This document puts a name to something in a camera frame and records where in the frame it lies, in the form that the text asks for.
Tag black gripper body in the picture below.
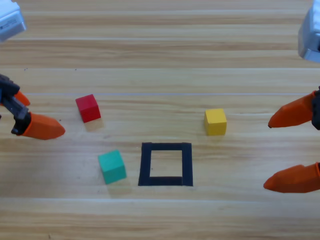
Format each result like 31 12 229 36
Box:
0 73 31 121
311 86 320 131

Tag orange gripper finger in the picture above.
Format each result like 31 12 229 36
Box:
11 112 66 140
267 91 317 130
263 162 320 194
13 90 31 107

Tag red wooden block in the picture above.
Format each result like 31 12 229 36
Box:
75 93 102 124

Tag yellow wooden block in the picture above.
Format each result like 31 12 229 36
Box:
203 108 228 137

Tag green wooden block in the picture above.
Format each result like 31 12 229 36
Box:
97 149 128 185

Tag black tape square outline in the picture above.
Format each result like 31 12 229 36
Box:
137 142 194 187

